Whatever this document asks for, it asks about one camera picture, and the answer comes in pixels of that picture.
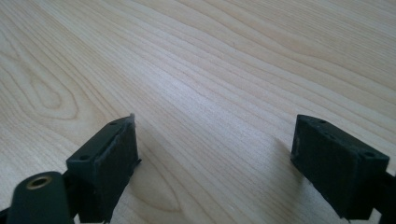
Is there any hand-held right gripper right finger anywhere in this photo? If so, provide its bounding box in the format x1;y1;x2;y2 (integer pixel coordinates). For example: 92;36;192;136
290;114;390;221

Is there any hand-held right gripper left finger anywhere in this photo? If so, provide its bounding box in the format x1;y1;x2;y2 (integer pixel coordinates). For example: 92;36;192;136
65;113;142;224

